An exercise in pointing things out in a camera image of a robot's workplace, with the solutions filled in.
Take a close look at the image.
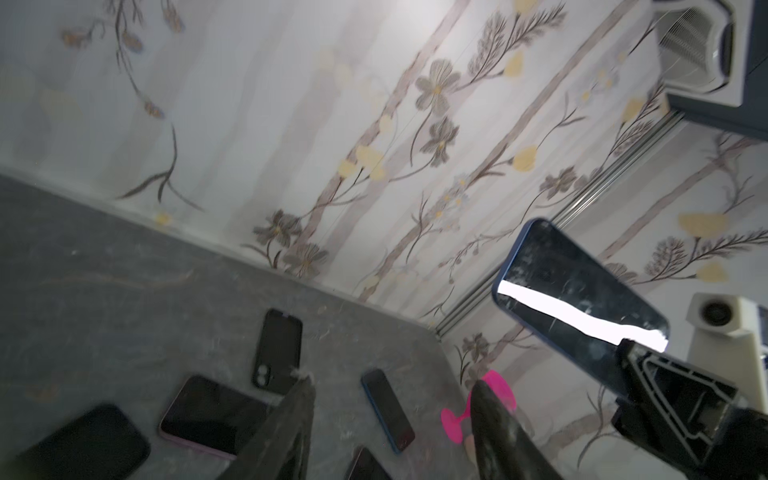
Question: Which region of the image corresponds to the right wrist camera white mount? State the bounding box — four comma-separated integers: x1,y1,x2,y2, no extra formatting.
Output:
686,293,767,413

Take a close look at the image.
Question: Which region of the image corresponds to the purple-edged phone centre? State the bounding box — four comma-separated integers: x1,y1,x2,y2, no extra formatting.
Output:
158,374,273,460

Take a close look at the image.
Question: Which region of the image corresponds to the purple-edged phone right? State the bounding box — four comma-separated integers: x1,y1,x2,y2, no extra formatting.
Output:
345,446,392,480

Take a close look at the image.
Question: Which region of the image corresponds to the black case upper centre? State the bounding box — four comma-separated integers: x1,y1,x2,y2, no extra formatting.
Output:
252,308,303,395

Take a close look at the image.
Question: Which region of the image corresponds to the blue-edged phone upper right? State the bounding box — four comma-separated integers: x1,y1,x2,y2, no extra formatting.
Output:
361,368,416,454

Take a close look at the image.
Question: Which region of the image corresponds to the clear jar with cork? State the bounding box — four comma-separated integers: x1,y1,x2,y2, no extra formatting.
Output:
463,434,478,466

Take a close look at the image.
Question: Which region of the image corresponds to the black phone case left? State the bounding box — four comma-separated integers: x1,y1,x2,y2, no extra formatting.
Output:
1,403,151,479

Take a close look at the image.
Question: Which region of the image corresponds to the pink plastic goblet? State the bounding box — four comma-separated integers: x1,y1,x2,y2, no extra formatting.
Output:
439,370,517,444

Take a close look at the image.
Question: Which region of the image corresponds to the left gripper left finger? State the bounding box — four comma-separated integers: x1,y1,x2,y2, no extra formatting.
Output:
218,374,316,480

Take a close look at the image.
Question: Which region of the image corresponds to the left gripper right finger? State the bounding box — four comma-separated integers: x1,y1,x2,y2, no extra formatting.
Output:
471,407,563,480

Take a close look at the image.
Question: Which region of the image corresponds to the blue-edged phone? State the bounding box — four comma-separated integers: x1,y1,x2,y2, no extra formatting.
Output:
492,218,670,398
361,368,416,454

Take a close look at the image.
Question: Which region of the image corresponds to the purple-edged phone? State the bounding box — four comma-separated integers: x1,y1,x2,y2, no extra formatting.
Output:
345,446,392,480
158,374,273,460

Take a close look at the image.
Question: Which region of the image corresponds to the blue-edged phone front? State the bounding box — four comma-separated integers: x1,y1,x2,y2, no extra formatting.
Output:
492,218,670,398

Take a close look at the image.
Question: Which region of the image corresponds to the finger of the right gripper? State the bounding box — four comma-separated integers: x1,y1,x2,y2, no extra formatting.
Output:
611,340,746,468

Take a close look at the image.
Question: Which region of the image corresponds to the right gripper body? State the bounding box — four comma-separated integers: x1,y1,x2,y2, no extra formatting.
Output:
680,401,767,479

